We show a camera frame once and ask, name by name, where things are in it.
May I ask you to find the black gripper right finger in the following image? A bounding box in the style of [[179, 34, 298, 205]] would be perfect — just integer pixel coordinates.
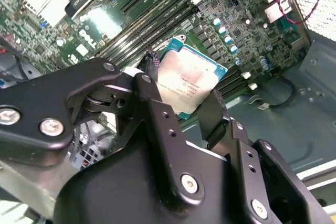
[[196, 88, 334, 224]]

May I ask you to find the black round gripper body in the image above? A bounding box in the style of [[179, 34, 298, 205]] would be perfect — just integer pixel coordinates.
[[54, 138, 253, 224]]

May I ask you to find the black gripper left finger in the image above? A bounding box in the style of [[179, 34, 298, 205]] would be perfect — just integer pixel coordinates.
[[0, 50, 207, 204]]

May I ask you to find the silver-topped CPU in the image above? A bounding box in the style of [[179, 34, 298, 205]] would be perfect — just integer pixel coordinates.
[[156, 37, 229, 121]]

